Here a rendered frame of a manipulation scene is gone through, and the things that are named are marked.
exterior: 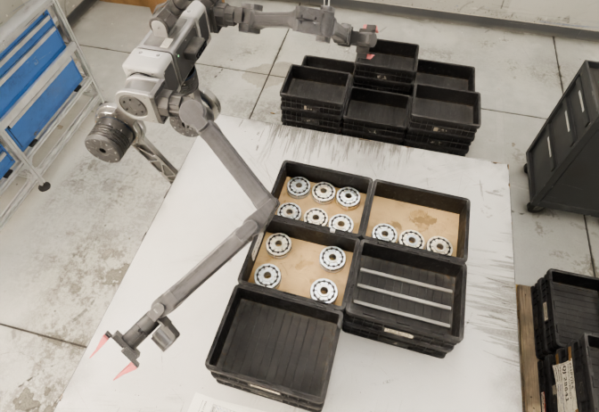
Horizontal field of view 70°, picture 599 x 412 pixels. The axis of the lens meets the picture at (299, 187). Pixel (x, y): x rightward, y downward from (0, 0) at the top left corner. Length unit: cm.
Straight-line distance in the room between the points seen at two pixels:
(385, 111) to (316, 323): 170
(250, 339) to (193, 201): 76
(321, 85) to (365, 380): 188
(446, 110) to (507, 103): 107
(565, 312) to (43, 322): 278
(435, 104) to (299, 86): 88
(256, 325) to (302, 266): 29
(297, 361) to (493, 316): 81
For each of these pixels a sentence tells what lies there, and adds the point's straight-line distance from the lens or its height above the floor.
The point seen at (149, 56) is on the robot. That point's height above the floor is 153.
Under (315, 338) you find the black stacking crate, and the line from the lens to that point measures 162.
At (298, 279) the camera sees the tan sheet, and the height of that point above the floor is 83.
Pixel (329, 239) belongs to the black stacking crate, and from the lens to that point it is 171.
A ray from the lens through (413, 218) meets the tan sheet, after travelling 188.
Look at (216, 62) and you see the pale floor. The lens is 396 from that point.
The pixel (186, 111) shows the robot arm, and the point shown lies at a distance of 134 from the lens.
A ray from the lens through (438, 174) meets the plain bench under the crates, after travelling 223.
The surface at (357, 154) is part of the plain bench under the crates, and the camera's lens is 222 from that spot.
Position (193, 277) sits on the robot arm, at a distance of 136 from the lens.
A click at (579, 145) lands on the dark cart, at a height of 69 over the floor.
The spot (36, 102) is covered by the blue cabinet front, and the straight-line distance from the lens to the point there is 326.
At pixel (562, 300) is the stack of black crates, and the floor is 27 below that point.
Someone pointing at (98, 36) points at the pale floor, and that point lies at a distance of 461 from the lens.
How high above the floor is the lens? 238
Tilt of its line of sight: 54 degrees down
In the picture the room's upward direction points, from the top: straight up
